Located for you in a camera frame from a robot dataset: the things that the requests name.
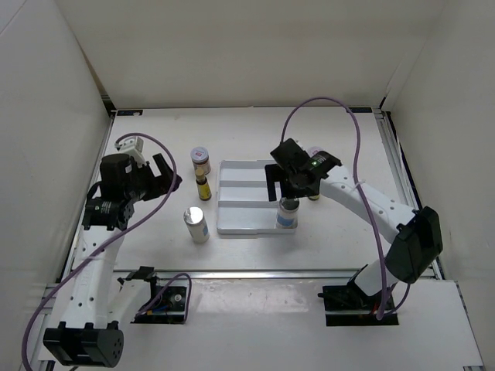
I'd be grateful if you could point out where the purple cable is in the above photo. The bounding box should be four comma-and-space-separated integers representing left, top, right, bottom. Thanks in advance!
21, 133, 178, 371
281, 96, 413, 320

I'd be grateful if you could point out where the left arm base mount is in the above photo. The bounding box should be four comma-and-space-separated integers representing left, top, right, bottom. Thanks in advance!
111, 267, 193, 325

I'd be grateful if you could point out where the right brown spice jar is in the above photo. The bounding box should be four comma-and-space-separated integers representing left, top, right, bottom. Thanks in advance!
306, 146, 323, 157

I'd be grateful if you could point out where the white tiered tray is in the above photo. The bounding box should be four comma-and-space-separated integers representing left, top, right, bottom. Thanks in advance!
216, 160, 295, 236

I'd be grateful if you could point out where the silver lid white bottle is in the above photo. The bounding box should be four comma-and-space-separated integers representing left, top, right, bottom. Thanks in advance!
183, 206, 210, 243

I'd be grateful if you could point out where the silver lid blue bottle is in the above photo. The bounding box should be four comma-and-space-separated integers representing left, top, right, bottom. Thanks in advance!
276, 198, 299, 229

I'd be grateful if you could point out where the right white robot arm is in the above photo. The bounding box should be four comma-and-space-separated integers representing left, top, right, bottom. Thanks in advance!
265, 138, 443, 309

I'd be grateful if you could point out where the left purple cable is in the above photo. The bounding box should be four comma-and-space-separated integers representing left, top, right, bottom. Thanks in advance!
21, 133, 178, 371

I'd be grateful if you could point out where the left brown spice jar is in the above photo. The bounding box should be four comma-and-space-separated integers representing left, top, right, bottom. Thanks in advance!
190, 146, 211, 175

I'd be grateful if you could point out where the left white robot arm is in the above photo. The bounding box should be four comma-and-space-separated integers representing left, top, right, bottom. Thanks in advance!
43, 154, 182, 368

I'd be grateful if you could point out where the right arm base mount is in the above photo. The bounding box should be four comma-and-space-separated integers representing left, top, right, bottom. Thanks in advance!
317, 266, 399, 327

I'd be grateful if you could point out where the aluminium frame rail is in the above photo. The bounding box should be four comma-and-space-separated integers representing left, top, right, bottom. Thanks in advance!
22, 268, 442, 371

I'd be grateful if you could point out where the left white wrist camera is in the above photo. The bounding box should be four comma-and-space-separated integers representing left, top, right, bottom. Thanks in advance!
114, 136, 146, 167

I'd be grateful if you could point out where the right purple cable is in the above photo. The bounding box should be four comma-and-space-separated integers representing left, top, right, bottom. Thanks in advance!
281, 96, 413, 320

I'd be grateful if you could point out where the brown spice jar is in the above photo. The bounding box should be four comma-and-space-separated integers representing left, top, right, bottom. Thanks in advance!
306, 146, 323, 157
190, 146, 211, 175

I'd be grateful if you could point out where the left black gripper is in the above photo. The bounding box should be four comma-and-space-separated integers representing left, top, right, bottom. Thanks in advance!
125, 153, 181, 203

